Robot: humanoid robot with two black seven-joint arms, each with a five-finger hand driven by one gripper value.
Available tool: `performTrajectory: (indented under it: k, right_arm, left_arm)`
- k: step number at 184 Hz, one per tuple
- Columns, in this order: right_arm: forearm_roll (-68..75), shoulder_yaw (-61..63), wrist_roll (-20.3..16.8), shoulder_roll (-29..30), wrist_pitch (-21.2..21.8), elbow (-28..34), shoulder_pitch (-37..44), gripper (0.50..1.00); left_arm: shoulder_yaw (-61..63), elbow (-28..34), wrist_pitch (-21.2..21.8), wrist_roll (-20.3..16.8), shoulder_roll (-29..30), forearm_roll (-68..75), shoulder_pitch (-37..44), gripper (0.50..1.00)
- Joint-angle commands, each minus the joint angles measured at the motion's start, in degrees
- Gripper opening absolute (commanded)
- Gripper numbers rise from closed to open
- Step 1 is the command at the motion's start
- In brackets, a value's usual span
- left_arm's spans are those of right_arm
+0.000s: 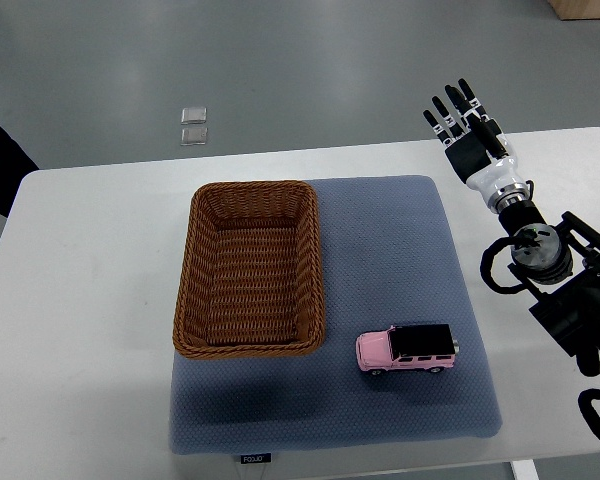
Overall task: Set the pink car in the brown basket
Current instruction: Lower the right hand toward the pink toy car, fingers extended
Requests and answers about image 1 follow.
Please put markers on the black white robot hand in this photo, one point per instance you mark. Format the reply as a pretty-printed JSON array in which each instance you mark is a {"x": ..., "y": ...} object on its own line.
[{"x": 478, "y": 159}]

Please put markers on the pink toy car black roof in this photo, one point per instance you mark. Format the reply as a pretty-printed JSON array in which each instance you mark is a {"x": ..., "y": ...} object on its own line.
[{"x": 428, "y": 347}]

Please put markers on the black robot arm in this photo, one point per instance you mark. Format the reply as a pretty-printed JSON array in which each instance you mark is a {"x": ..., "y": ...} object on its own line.
[{"x": 559, "y": 265}]

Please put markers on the brown wicker basket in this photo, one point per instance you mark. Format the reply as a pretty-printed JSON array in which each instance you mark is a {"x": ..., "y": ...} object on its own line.
[{"x": 252, "y": 280}]

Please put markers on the blue grey cushion mat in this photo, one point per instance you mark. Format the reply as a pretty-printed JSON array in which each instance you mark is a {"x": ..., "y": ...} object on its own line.
[{"x": 388, "y": 259}]

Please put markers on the wooden box corner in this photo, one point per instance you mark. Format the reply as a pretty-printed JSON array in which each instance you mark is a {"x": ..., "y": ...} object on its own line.
[{"x": 576, "y": 9}]

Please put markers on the upper metal floor plate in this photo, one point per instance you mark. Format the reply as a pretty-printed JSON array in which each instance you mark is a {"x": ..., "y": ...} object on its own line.
[{"x": 193, "y": 115}]

